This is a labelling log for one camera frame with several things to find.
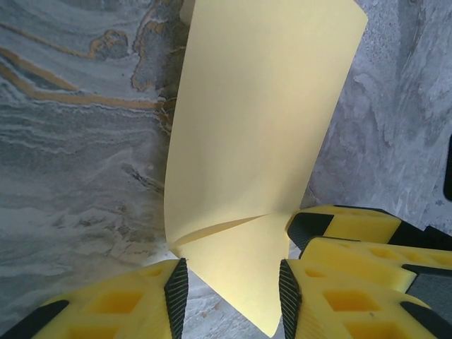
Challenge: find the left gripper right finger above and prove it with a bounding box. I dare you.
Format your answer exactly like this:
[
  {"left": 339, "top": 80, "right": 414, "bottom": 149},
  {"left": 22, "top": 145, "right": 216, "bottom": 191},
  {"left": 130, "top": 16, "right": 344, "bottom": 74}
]
[{"left": 278, "top": 258, "right": 452, "bottom": 339}]

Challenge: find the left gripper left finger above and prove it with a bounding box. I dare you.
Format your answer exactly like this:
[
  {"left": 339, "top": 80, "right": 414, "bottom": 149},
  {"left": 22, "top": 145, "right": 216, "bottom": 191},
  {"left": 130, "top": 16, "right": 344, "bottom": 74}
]
[{"left": 0, "top": 257, "right": 190, "bottom": 339}]

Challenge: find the yellow paper sheet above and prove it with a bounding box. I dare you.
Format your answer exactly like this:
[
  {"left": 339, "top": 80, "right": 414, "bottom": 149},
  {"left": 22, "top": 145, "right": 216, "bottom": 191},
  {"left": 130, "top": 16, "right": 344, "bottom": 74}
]
[{"left": 162, "top": 0, "right": 369, "bottom": 336}]

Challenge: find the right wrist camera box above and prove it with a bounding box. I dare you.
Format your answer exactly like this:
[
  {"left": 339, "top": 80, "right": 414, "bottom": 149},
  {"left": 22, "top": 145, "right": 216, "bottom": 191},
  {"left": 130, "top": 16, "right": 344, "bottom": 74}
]
[{"left": 442, "top": 133, "right": 452, "bottom": 203}]

